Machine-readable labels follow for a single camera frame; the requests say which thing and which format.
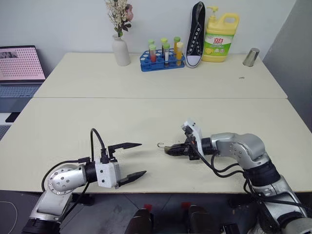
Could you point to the small metal clip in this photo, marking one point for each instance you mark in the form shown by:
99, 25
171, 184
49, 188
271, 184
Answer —
167, 149

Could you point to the dark rounded shape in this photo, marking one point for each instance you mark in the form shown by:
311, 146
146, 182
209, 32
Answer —
140, 221
201, 220

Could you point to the green capped red liquid tube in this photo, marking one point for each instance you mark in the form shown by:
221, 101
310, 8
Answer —
153, 54

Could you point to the white ceramic vase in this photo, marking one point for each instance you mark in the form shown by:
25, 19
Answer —
121, 52

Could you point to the small red block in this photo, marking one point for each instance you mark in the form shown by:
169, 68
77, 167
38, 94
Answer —
185, 205
147, 206

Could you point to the blue test tube rack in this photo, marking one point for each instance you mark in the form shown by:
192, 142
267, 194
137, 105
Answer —
151, 66

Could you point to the yellow detergent pump bottle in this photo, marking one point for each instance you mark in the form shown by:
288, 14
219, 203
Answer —
219, 36

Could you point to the black phone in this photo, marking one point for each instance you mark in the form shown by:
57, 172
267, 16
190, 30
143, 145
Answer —
12, 117

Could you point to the black canvas sneaker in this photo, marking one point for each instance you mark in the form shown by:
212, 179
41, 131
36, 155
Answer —
195, 41

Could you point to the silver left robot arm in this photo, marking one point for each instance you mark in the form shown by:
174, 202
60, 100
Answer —
61, 180

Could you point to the silver metal cup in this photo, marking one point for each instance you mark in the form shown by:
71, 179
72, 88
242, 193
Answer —
251, 57

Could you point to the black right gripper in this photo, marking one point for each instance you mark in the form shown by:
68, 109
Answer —
191, 147

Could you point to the yellow-green capped tube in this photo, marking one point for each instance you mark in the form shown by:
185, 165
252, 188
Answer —
163, 45

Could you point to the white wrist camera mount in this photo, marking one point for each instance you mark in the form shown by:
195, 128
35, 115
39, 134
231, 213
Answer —
106, 174
196, 132

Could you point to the green capped orange liquid tube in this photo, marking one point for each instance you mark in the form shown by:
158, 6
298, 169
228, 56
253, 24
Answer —
176, 40

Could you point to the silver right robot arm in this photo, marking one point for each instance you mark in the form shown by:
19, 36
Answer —
243, 148

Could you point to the cream capped orange liquid tube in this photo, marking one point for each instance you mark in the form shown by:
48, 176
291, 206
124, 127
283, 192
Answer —
180, 52

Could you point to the grey laptop with pink screen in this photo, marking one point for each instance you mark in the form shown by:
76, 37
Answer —
19, 63

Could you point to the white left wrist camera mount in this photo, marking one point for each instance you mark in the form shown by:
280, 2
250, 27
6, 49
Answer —
106, 174

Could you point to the green capped empty tube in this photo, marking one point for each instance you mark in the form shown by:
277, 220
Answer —
151, 42

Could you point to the dried flower bouquet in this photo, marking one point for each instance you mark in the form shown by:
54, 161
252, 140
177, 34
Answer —
119, 17

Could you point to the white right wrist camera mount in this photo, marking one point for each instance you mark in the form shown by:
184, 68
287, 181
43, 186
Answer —
196, 132

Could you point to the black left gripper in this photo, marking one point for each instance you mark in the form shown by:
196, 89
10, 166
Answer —
112, 159

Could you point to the black table clamp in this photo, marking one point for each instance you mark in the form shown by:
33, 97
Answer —
84, 199

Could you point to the green capped white label tube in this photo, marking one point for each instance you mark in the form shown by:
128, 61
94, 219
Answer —
166, 56

